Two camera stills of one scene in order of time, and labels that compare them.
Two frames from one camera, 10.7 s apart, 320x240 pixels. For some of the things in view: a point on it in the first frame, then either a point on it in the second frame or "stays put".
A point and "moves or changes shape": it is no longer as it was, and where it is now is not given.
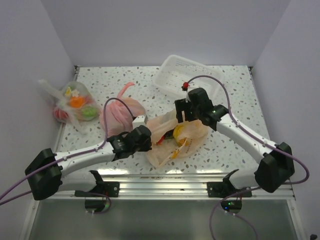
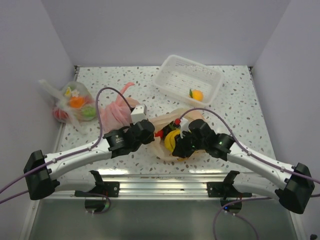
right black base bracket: [226, 188] stays put
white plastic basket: [175, 70] stays put
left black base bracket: [110, 188] stays put
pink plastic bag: [117, 115] stays put
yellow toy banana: [175, 131] moves or changes shape
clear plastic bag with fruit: [74, 104] stays put
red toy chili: [161, 140] to [159, 133]
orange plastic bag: [171, 139] moves or changes shape
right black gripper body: [191, 113] to [189, 144]
